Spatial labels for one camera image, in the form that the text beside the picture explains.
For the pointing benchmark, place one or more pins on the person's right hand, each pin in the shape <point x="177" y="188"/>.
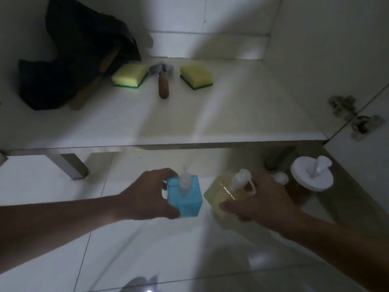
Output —
<point x="270" y="206"/>

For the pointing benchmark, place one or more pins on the person's left hand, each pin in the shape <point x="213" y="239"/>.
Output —
<point x="139" y="199"/>

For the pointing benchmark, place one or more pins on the person's left thumb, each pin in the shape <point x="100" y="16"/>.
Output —
<point x="168" y="212"/>

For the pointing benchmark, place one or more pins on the person's right thumb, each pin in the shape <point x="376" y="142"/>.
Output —
<point x="232" y="206"/>

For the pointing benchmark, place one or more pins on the yellow square soap dispenser bottle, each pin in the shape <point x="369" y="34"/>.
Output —
<point x="216" y="191"/>

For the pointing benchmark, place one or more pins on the blue square soap dispenser bottle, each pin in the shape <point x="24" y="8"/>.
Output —
<point x="188" y="200"/>

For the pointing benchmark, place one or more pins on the person's right forearm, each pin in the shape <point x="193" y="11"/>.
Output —
<point x="343" y="249"/>

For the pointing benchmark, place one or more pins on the person's left forearm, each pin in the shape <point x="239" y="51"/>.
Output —
<point x="54" y="228"/>

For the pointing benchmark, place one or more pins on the small white round cap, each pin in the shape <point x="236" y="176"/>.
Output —
<point x="281" y="178"/>

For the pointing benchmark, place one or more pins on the dark jar with white pump lid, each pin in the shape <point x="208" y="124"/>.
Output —
<point x="311" y="176"/>

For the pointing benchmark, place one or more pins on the white cabinet shelf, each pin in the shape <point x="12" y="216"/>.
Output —
<point x="212" y="118"/>

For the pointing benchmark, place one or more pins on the metal shelf support leg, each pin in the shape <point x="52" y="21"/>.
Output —
<point x="68" y="165"/>

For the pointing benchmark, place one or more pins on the yellow green scrub sponge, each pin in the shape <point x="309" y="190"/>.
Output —
<point x="129" y="75"/>
<point x="196" y="76"/>

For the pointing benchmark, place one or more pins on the white cabinet door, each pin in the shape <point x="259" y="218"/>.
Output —
<point x="364" y="167"/>

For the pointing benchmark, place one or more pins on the metal cabinet hinge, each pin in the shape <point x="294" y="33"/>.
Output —
<point x="366" y="126"/>
<point x="342" y="106"/>

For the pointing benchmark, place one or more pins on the black cloth bag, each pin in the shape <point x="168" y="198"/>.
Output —
<point x="79" y="48"/>

